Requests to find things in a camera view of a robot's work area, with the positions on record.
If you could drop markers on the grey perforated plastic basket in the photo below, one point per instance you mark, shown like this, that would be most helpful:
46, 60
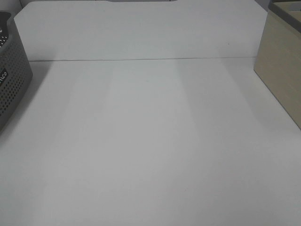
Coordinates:
15, 70

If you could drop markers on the beige storage box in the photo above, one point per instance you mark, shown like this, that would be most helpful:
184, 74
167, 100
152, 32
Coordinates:
278, 62

